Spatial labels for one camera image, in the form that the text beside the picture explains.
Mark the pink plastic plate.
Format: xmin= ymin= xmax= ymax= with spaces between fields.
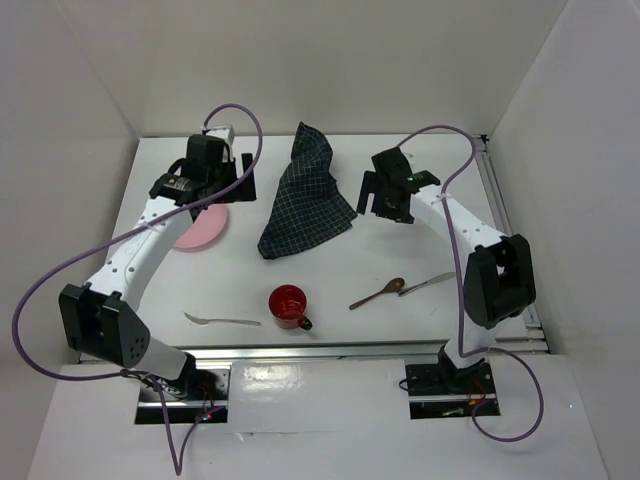
xmin=173 ymin=204 xmax=229 ymax=252

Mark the dark checked cloth placemat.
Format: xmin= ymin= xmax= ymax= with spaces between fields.
xmin=257 ymin=122 xmax=356 ymax=260

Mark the brown wooden spoon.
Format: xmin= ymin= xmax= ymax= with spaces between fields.
xmin=349 ymin=277 xmax=405 ymax=310

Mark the silver metal fork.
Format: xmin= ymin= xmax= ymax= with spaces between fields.
xmin=183 ymin=312 xmax=262 ymax=327

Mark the red enamel mug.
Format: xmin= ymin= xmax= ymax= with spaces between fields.
xmin=268 ymin=285 xmax=313 ymax=331

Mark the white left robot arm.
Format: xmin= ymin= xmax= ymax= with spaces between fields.
xmin=59 ymin=126 xmax=256 ymax=399

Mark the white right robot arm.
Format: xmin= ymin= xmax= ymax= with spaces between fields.
xmin=357 ymin=147 xmax=536 ymax=392

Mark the silver table knife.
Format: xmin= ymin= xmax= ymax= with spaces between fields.
xmin=398 ymin=272 xmax=456 ymax=297

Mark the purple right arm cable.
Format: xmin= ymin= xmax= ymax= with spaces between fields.
xmin=397 ymin=123 xmax=545 ymax=444

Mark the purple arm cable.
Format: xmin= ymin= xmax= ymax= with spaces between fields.
xmin=397 ymin=123 xmax=545 ymax=444
xmin=10 ymin=103 xmax=265 ymax=477

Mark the aluminium front rail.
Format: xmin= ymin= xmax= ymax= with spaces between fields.
xmin=77 ymin=339 xmax=551 ymax=365

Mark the aluminium rail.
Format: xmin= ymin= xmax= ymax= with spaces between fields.
xmin=77 ymin=339 xmax=551 ymax=365
xmin=475 ymin=135 xmax=545 ymax=341

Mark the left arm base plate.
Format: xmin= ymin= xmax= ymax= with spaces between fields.
xmin=134 ymin=364 xmax=231 ymax=425

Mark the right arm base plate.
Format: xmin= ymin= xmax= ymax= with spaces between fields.
xmin=398 ymin=362 xmax=500 ymax=420

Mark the aluminium right side rail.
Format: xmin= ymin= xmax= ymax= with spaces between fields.
xmin=475 ymin=135 xmax=545 ymax=341

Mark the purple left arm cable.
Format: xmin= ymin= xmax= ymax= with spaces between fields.
xmin=10 ymin=103 xmax=265 ymax=477

